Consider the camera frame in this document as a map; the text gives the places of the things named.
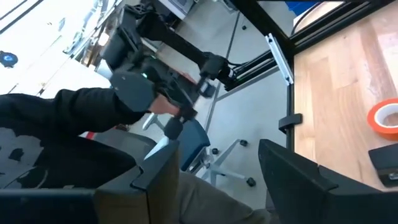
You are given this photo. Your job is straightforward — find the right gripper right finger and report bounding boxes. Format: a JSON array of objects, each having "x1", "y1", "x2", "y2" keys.
[{"x1": 257, "y1": 138, "x2": 398, "y2": 224}]

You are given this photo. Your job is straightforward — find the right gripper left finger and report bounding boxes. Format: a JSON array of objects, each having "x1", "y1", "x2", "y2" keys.
[{"x1": 0, "y1": 139, "x2": 181, "y2": 224}]

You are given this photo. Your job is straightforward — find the black stapler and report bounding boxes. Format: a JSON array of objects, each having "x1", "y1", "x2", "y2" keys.
[{"x1": 368, "y1": 142, "x2": 398, "y2": 188}]

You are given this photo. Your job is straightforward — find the orange tape roll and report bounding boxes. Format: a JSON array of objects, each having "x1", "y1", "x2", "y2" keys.
[{"x1": 366, "y1": 98, "x2": 398, "y2": 141}]

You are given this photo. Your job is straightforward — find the blue office chair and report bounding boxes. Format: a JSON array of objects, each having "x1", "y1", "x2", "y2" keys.
[{"x1": 142, "y1": 113, "x2": 257, "y2": 187}]

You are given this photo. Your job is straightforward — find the person's hand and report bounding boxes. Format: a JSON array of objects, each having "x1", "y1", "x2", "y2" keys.
[{"x1": 148, "y1": 93, "x2": 181, "y2": 116}]

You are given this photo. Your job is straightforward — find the person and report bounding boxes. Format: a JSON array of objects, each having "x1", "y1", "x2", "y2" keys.
[{"x1": 0, "y1": 86, "x2": 280, "y2": 224}]

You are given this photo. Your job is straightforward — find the blue round object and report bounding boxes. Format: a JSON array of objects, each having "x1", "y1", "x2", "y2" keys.
[{"x1": 0, "y1": 50, "x2": 19, "y2": 68}]

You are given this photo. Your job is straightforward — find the silver aluminium bracket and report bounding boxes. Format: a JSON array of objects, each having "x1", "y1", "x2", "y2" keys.
[{"x1": 264, "y1": 33, "x2": 295, "y2": 86}]

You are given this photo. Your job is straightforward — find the black aluminium frame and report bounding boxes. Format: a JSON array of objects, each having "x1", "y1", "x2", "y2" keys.
[{"x1": 214, "y1": 0, "x2": 398, "y2": 150}]

